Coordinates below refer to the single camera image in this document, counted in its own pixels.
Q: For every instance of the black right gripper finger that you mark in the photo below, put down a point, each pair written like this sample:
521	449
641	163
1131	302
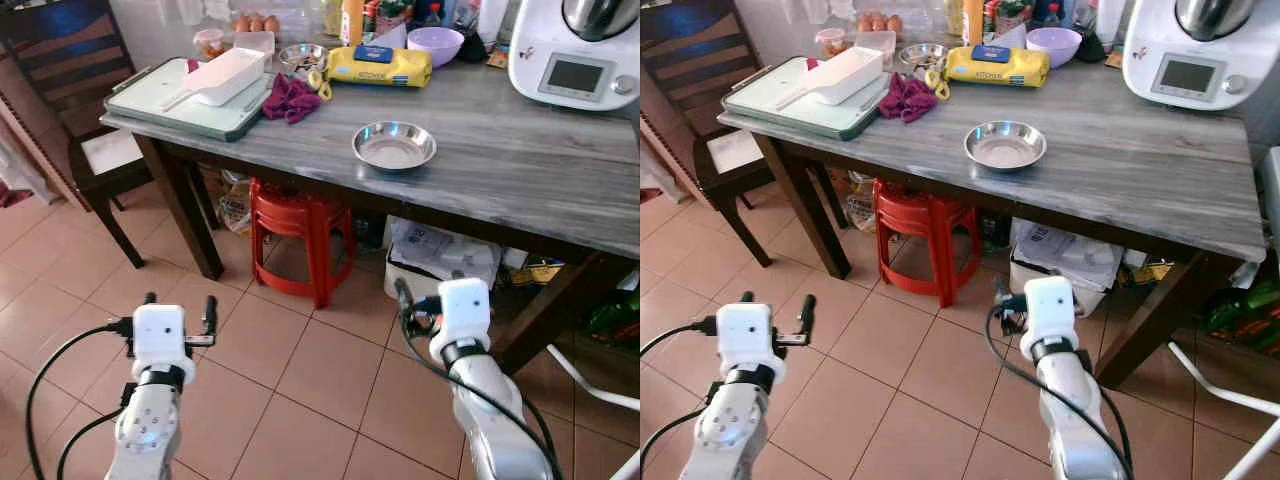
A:
1001	291
403	293

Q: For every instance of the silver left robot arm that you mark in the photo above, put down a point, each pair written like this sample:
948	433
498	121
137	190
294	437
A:
145	430
730	430

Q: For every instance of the white storage box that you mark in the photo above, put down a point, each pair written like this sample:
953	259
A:
1060	260
440	255

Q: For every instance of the red plastic stool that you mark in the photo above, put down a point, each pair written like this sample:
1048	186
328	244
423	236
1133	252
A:
925	215
300	215

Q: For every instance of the yellow printed packet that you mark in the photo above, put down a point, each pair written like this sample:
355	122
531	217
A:
538	273
1150	272

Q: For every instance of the clear plastic bag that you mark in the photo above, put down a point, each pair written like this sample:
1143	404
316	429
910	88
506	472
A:
863	205
237	205

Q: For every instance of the green bottle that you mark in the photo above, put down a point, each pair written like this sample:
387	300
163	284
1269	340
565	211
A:
612	318
1245	310

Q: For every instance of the stainless steel plate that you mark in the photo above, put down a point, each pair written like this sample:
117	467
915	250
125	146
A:
393	150
1005	150

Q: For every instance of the grey top wooden table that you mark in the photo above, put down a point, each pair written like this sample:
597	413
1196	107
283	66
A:
500	170
1100	170

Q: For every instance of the pale green tray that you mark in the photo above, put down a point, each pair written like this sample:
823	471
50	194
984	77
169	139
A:
770	100
150	105

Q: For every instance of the maroon cloth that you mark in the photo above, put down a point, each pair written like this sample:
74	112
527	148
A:
908	100
290	100

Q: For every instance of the yellow kitchen wipes pack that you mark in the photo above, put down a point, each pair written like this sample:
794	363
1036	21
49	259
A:
1010	70
390	70

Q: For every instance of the white plastic scoop container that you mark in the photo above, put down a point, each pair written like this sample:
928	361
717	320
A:
845	75
225	75

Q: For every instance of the small stainless steel bowl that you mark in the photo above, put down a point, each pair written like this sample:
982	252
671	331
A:
300	55
920	55

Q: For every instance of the lavender plastic bowl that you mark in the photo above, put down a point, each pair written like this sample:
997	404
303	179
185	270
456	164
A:
435	45
1053	45

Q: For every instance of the dark wooden chair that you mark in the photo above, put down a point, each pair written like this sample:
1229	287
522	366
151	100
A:
70	60
690	50

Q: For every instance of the small black object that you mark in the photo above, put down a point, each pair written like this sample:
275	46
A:
472	50
1090	48

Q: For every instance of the white folded paper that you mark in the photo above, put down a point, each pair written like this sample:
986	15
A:
1015	38
395	40

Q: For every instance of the small brown card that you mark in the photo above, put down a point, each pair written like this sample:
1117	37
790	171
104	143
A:
1114	58
498	58

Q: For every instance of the pink lidded plastic tub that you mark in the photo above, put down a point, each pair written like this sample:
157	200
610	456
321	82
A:
830	43
210	45

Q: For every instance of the pale grey plastic container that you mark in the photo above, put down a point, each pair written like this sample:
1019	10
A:
1270	200

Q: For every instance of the red green snack packet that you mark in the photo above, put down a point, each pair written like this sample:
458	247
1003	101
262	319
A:
1005	15
385	15

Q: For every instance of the clear plastic food box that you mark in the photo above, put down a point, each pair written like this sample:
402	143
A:
876	40
255	42

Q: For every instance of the white kitchen cooking machine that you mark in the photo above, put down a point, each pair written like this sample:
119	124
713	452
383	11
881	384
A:
1150	50
540	50

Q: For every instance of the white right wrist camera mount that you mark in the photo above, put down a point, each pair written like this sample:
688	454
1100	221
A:
465	310
1050	308

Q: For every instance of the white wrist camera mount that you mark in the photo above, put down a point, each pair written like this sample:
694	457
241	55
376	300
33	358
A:
160	335
745	333
1050	308
465	310

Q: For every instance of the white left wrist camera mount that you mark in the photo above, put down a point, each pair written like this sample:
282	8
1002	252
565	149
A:
745	333
160	335

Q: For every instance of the white metal tube frame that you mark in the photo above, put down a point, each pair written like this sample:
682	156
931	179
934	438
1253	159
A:
590	385
1220	392

